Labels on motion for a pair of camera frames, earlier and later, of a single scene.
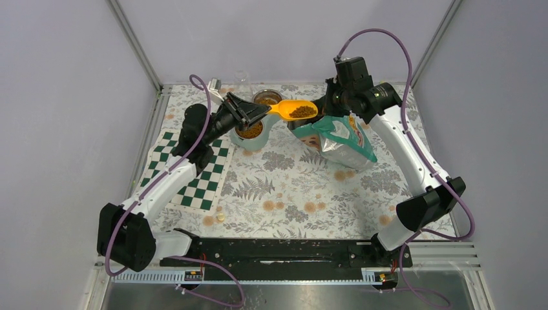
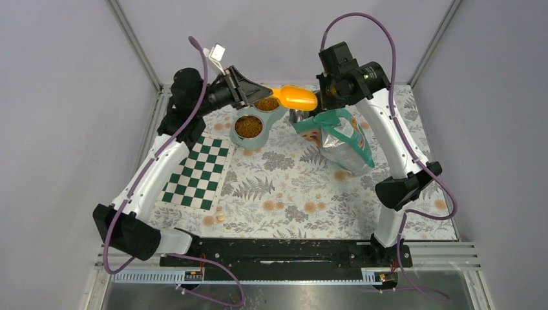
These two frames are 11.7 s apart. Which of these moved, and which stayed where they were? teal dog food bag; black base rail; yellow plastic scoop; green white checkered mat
Moved: yellow plastic scoop
Stayed: green white checkered mat; black base rail; teal dog food bag
